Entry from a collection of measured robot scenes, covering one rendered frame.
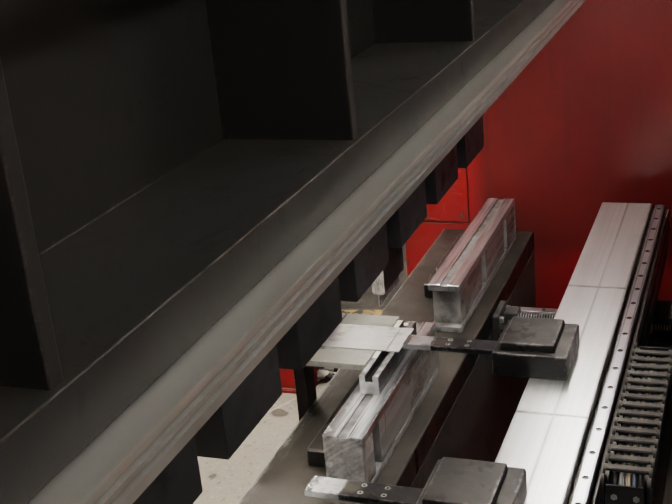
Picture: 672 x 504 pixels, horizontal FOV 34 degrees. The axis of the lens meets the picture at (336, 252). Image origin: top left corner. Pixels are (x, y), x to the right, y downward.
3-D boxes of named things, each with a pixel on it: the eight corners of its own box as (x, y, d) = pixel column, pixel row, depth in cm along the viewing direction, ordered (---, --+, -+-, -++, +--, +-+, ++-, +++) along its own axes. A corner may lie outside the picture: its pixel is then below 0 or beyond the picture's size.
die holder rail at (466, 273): (489, 237, 251) (488, 197, 248) (516, 238, 249) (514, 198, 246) (430, 331, 208) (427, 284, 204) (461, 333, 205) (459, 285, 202)
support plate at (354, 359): (255, 312, 194) (254, 307, 194) (400, 321, 185) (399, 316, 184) (209, 358, 178) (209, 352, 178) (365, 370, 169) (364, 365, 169)
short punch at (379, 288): (393, 281, 178) (388, 225, 175) (405, 281, 177) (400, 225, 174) (373, 306, 169) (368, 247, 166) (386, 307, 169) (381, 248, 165)
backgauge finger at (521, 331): (417, 334, 181) (415, 306, 179) (579, 346, 172) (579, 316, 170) (395, 367, 170) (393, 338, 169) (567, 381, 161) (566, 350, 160)
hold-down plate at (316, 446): (370, 375, 193) (369, 359, 192) (400, 377, 191) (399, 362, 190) (307, 466, 167) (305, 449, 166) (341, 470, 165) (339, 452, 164)
